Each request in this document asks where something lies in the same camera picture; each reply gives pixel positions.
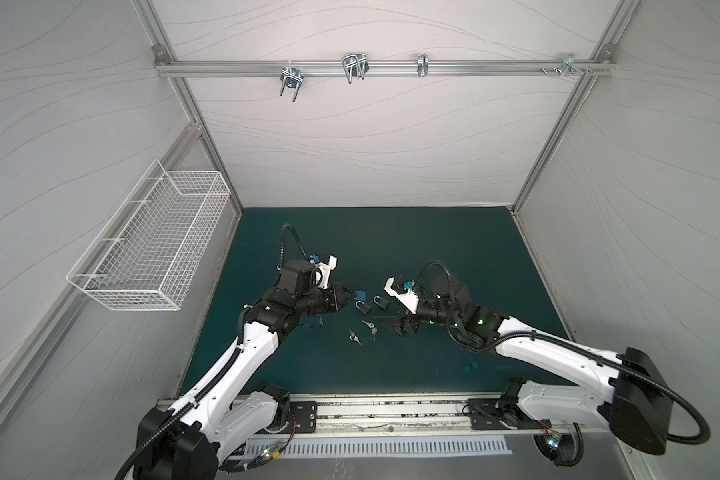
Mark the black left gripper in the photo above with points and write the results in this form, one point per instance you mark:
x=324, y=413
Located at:
x=335, y=303

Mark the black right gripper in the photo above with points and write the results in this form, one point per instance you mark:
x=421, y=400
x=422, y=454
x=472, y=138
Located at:
x=409, y=318

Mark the silver key pair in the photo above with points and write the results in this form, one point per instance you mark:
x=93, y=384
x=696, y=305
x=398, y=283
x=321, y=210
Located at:
x=372, y=329

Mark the black padlock with keys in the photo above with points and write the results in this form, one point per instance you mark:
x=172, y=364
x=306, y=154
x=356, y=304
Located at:
x=363, y=307

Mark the black padlock shackle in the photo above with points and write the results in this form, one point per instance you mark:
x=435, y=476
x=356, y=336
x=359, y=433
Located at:
x=382, y=303

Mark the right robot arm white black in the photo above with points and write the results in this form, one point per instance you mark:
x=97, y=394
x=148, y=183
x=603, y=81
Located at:
x=622, y=392

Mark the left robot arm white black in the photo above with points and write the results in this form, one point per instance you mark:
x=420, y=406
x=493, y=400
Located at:
x=196, y=435

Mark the metal U hook left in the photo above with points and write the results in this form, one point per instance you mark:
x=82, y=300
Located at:
x=291, y=79

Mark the metal u hook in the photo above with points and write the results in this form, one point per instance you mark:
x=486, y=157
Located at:
x=355, y=66
x=291, y=79

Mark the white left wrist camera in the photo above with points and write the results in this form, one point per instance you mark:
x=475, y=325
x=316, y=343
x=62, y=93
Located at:
x=325, y=264

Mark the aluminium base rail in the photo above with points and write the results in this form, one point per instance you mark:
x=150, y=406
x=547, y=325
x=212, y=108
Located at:
x=396, y=411

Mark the white slotted cable duct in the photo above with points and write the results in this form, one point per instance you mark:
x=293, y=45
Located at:
x=397, y=447

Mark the white wire basket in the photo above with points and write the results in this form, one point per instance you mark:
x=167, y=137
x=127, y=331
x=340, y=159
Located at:
x=147, y=254

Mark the aluminium wall rail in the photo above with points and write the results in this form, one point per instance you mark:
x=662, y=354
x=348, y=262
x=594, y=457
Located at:
x=377, y=68

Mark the metal hook bracket right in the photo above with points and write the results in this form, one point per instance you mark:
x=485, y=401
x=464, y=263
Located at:
x=568, y=68

